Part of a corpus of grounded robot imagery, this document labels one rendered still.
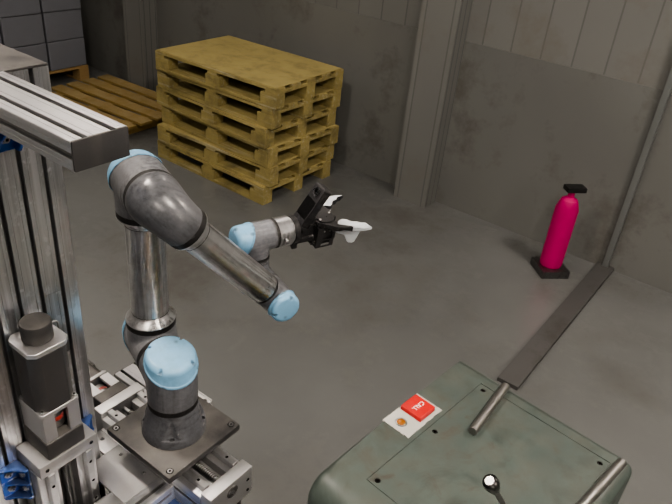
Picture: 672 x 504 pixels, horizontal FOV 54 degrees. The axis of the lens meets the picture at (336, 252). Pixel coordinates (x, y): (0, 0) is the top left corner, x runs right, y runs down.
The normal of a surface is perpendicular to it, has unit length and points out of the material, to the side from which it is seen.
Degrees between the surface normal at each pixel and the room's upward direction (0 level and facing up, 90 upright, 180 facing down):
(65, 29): 90
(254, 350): 0
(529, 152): 90
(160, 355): 8
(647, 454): 0
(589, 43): 90
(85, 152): 90
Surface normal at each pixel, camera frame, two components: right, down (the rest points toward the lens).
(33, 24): 0.79, 0.37
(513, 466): 0.09, -0.85
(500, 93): -0.61, 0.36
